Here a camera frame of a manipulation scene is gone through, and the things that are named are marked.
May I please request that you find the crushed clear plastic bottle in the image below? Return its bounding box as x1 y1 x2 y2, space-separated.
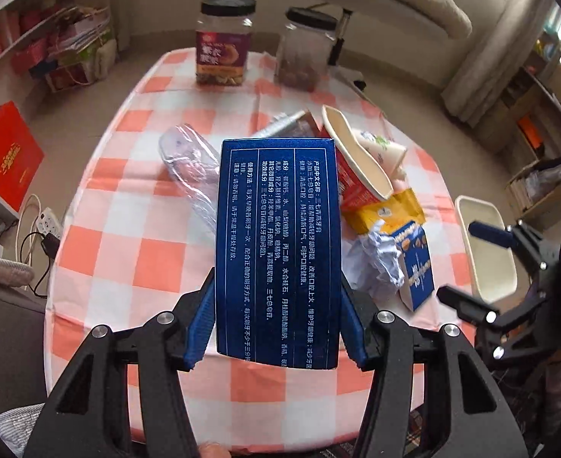
158 124 221 234

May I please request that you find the beige curtain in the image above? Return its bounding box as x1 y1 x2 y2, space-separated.
442 0 555 127

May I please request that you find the white power strip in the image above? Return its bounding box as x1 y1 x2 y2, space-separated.
35 207 63 240

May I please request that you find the red instant noodle cup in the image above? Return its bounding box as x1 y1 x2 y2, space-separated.
320 105 393 212

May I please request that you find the white plastic trash bin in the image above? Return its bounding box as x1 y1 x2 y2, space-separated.
455 195 517 303

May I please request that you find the wooden computer desk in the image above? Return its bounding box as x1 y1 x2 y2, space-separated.
475 31 561 231

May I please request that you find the orange white checkered tablecloth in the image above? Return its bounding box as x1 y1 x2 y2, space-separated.
44 48 471 453

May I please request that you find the clear jar with dark snacks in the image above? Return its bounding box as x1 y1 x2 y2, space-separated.
274 6 337 92

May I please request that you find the white paper cup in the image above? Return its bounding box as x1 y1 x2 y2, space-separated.
352 128 407 180

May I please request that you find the white storage shelf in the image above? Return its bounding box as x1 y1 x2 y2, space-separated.
0 0 119 120

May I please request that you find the purple label nut jar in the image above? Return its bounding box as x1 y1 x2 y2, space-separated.
196 0 257 86

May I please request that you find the yellow snack wrapper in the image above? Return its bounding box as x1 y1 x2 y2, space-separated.
343 188 426 235

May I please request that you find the red gift box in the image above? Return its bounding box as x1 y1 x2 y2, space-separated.
0 102 44 212

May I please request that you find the dark blue printed box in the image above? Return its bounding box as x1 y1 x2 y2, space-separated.
215 137 342 370

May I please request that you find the silver foil wrapper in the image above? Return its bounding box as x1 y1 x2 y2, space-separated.
253 110 319 139

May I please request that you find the white paper ball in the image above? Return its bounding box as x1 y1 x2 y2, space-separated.
342 231 405 300

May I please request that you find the light blue small carton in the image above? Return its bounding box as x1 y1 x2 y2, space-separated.
391 220 436 311

